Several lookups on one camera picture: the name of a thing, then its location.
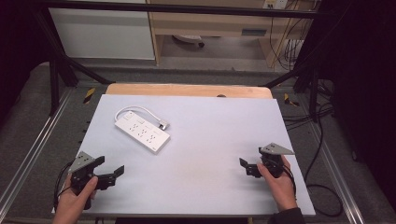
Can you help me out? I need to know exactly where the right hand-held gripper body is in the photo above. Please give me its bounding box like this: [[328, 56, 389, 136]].
[[258, 142, 295, 179]]

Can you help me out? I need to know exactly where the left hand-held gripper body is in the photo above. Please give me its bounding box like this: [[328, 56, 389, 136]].
[[67, 150, 98, 210]]

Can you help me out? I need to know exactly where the white power strip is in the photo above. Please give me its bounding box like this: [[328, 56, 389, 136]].
[[114, 110, 172, 155]]

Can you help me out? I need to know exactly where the person's right hand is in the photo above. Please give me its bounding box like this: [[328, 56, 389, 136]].
[[256, 155, 299, 213]]

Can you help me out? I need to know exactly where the person's left hand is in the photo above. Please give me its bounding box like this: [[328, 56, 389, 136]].
[[51, 175, 99, 224]]

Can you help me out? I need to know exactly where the white plug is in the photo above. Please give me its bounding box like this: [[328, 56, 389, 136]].
[[157, 119, 171, 132]]

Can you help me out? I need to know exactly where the black metal stand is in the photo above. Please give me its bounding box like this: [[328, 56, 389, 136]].
[[31, 8, 116, 117], [262, 18, 331, 123]]

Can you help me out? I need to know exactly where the wooden table board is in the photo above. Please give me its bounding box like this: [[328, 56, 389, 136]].
[[105, 82, 274, 100]]

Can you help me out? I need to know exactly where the white cabinet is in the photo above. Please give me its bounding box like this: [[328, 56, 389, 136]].
[[48, 7, 156, 61]]

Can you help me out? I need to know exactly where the white chair base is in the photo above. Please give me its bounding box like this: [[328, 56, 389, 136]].
[[172, 34, 206, 49]]

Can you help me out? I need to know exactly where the light wooden desk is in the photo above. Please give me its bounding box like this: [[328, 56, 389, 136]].
[[146, 0, 316, 68]]

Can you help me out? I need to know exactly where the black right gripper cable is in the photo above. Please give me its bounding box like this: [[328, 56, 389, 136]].
[[280, 163, 297, 202]]

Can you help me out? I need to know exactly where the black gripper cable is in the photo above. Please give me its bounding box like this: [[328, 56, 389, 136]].
[[53, 161, 75, 213], [280, 163, 297, 202]]

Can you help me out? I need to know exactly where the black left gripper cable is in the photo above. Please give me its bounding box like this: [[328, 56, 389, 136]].
[[53, 161, 75, 213]]

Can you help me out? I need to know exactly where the black floor cable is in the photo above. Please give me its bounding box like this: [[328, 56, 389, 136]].
[[281, 102, 345, 218]]

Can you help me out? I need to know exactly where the aluminium rail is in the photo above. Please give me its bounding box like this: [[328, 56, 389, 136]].
[[0, 88, 78, 216], [306, 119, 366, 224]]

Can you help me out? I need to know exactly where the white power strip cable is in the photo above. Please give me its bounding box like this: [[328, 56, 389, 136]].
[[114, 105, 163, 125]]

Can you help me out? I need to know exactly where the bundle of hanging cables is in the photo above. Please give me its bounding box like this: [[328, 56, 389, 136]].
[[269, 0, 316, 72]]

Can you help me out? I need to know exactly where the white wall socket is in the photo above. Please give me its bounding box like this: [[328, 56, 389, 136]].
[[262, 0, 290, 10]]

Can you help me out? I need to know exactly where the black metal frame bar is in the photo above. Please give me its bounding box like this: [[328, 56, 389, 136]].
[[40, 0, 325, 20]]

